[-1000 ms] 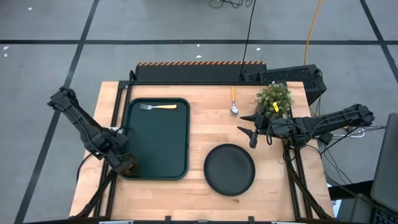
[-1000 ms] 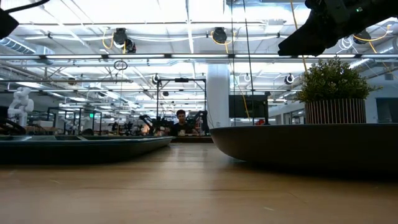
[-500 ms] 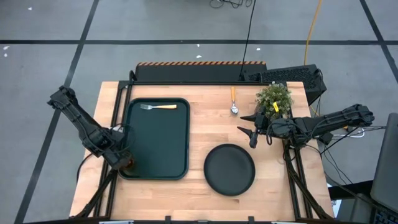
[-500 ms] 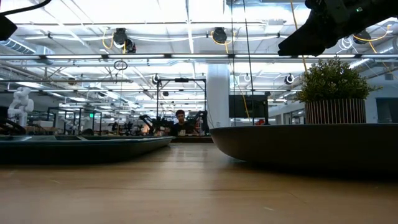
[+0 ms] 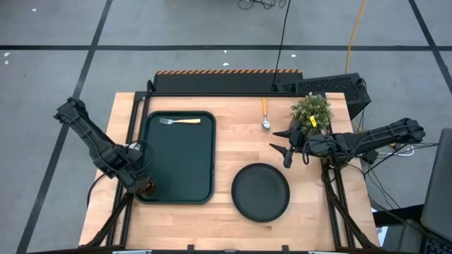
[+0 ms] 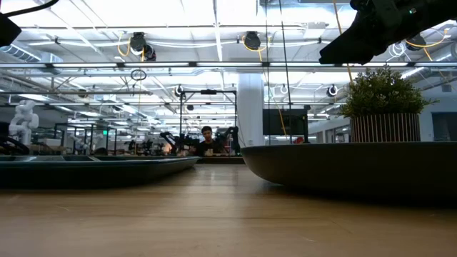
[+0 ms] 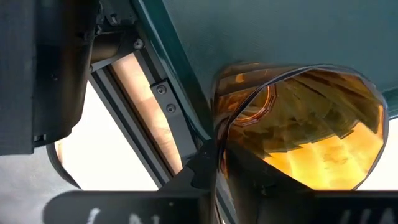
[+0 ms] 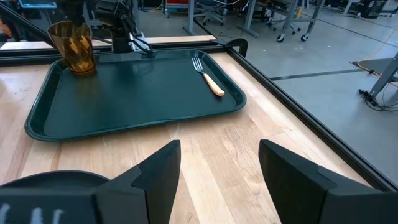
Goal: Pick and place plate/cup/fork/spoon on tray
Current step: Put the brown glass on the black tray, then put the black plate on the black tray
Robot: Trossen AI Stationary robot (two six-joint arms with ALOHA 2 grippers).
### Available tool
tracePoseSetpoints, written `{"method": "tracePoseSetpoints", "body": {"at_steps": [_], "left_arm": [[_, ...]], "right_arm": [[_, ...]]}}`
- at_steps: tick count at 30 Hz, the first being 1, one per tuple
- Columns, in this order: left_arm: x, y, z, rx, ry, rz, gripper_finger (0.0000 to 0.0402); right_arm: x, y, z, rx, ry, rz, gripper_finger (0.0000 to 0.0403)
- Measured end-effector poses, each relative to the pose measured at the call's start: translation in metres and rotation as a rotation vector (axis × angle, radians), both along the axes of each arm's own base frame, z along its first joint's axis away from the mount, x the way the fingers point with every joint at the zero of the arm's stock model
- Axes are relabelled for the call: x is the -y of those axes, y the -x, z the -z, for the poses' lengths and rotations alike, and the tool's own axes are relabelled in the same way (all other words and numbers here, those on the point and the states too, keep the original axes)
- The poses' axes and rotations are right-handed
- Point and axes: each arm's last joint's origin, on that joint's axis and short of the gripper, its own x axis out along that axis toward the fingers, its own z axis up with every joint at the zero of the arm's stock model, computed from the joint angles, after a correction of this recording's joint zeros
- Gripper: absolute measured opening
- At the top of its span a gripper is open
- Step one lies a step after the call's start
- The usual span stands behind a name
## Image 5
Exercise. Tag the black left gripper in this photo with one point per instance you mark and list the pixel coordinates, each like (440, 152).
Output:
(134, 181)

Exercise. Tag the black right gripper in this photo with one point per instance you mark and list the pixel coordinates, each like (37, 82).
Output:
(297, 141)

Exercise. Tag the amber glass cup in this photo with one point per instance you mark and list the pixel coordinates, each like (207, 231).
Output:
(150, 189)

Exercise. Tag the dark green serving tray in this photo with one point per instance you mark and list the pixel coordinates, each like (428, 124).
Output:
(176, 158)

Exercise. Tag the black round plate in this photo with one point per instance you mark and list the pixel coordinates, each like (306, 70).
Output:
(260, 192)

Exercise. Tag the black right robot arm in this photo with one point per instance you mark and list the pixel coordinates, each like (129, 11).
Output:
(381, 137)

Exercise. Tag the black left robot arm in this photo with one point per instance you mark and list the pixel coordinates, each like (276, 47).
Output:
(88, 135)

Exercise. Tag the white power strip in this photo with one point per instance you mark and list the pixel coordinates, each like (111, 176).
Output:
(132, 145)

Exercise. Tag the green plant in ribbed pot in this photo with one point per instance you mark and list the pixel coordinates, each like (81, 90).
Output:
(310, 109)

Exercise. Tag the black computer tower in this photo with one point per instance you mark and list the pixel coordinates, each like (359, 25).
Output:
(328, 84)

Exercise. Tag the black ramp with striped edge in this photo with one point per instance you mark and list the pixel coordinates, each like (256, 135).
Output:
(219, 83)

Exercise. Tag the black power adapter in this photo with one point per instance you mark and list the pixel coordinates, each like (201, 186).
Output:
(370, 157)

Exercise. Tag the grey computer monitor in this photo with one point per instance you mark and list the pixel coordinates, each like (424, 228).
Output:
(439, 183)

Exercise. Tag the black keyboard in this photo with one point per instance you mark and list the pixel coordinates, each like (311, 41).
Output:
(439, 247)

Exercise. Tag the black aluminium table frame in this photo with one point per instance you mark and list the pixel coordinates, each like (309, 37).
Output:
(212, 94)

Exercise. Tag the black table edge bracket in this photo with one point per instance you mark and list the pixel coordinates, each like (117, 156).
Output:
(190, 249)
(285, 249)

